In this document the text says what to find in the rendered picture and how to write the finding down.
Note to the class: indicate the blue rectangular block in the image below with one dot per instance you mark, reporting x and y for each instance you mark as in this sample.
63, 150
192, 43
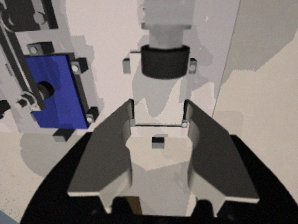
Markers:
67, 107

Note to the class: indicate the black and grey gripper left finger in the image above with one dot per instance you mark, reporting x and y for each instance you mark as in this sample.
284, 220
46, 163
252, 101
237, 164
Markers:
86, 180

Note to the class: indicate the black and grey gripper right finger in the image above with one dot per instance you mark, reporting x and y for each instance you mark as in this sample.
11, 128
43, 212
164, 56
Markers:
224, 170

